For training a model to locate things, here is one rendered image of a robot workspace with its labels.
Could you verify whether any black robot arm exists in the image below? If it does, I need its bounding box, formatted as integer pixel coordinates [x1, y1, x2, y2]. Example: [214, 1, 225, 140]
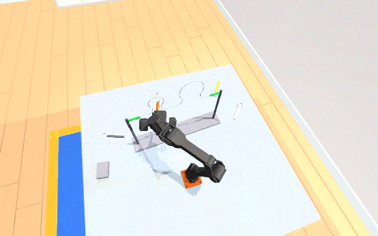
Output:
[147, 110, 227, 183]

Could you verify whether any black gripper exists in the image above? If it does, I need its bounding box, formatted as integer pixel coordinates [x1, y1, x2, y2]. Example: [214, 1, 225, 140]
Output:
[139, 117, 177, 131]

